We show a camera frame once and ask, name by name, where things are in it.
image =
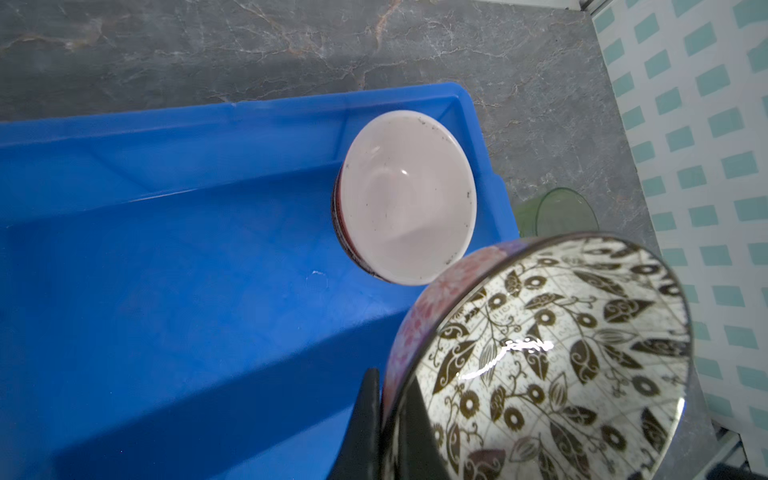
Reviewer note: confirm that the green transparent plastic cup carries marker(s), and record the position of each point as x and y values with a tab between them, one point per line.
559	211

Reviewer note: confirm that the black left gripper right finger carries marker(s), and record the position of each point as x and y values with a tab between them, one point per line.
418	456

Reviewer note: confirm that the blue plastic bin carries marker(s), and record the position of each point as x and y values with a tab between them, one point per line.
175	303

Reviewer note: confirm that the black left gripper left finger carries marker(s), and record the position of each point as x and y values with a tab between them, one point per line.
359	454

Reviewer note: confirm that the orange white ceramic bowl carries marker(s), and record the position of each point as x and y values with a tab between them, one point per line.
408	197

